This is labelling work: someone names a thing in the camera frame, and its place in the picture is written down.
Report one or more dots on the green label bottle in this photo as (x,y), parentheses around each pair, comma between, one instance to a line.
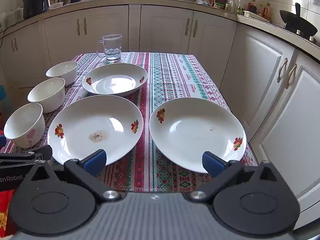
(240,6)

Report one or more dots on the red patterned cloth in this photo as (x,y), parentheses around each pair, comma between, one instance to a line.
(6,212)

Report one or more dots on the white dish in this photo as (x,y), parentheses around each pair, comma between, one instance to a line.
(56,5)

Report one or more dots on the yellow oil bottle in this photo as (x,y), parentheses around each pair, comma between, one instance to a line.
(267,12)

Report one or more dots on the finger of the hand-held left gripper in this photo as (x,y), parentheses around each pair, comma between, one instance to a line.
(37,152)

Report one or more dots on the white plastic tray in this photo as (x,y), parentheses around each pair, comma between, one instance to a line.
(252,15)

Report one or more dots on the white bowl with pink print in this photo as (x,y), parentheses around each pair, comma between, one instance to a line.
(22,130)

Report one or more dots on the clear plastic bottle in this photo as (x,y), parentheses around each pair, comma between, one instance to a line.
(232,6)

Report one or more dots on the light kitchen countertop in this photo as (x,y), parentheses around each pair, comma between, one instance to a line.
(175,2)

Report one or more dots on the plain white bowl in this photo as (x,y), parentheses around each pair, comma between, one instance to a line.
(47,97)
(63,76)

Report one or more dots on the black wok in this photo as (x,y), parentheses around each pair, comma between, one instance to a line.
(297,22)

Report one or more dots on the black air fryer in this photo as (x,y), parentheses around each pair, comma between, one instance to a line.
(35,2)

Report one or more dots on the white flower print plate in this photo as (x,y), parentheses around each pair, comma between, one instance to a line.
(197,130)
(115,82)
(82,120)

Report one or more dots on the black pan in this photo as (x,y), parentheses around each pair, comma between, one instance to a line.
(77,0)

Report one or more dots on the striped patterned tablecloth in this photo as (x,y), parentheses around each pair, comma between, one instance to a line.
(170,80)

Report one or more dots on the clear glass mug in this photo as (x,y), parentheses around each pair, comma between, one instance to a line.
(112,55)

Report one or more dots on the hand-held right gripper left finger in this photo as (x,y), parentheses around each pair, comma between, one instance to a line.
(96,162)

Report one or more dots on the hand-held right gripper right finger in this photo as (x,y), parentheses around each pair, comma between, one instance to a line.
(212,164)

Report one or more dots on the blue plastic object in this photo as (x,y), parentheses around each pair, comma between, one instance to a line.
(2,93)

